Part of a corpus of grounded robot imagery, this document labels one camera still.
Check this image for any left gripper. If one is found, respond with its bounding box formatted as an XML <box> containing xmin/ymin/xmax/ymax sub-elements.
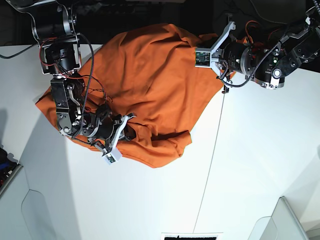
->
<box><xmin>211</xmin><ymin>14</ymin><xmax>253</xmax><ymax>94</ymax></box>

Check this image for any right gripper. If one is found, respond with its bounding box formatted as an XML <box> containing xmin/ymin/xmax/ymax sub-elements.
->
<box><xmin>91</xmin><ymin>112</ymin><xmax>137</xmax><ymax>153</ymax></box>

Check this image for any orange t-shirt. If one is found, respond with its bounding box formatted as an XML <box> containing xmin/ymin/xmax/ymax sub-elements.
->
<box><xmin>34</xmin><ymin>23</ymin><xmax>236</xmax><ymax>169</ymax></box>

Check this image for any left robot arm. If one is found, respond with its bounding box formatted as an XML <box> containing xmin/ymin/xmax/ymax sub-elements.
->
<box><xmin>196</xmin><ymin>0</ymin><xmax>320</xmax><ymax>91</ymax></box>

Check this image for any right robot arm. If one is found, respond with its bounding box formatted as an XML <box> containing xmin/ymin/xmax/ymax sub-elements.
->
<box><xmin>8</xmin><ymin>0</ymin><xmax>136</xmax><ymax>154</ymax></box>

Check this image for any left clear acrylic panel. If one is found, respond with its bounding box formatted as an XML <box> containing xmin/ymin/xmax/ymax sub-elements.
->
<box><xmin>20</xmin><ymin>189</ymin><xmax>83</xmax><ymax>240</ymax></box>

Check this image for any clear acrylic panel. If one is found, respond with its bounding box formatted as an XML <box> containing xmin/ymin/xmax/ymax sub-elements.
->
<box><xmin>248</xmin><ymin>196</ymin><xmax>309</xmax><ymax>240</ymax></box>
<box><xmin>20</xmin><ymin>189</ymin><xmax>83</xmax><ymax>240</ymax></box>

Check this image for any cluttered tray at left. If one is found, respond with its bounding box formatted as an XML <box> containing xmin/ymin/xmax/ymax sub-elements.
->
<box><xmin>0</xmin><ymin>144</ymin><xmax>23</xmax><ymax>197</ymax></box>

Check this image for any black white printed card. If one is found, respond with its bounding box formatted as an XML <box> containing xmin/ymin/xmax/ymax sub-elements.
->
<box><xmin>160</xmin><ymin>232</ymin><xmax>223</xmax><ymax>240</ymax></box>

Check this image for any right clear acrylic panel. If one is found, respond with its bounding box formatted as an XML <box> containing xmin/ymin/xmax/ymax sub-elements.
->
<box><xmin>248</xmin><ymin>196</ymin><xmax>309</xmax><ymax>240</ymax></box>

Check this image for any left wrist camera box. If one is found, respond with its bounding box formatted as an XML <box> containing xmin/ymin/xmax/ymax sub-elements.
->
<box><xmin>195</xmin><ymin>47</ymin><xmax>211</xmax><ymax>68</ymax></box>

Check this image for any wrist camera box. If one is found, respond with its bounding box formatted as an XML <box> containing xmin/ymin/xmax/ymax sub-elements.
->
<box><xmin>195</xmin><ymin>47</ymin><xmax>211</xmax><ymax>68</ymax></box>
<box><xmin>102</xmin><ymin>148</ymin><xmax>122</xmax><ymax>165</ymax></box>

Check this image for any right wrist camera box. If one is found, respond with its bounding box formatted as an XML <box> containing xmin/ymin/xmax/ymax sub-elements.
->
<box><xmin>102</xmin><ymin>148</ymin><xmax>122</xmax><ymax>165</ymax></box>

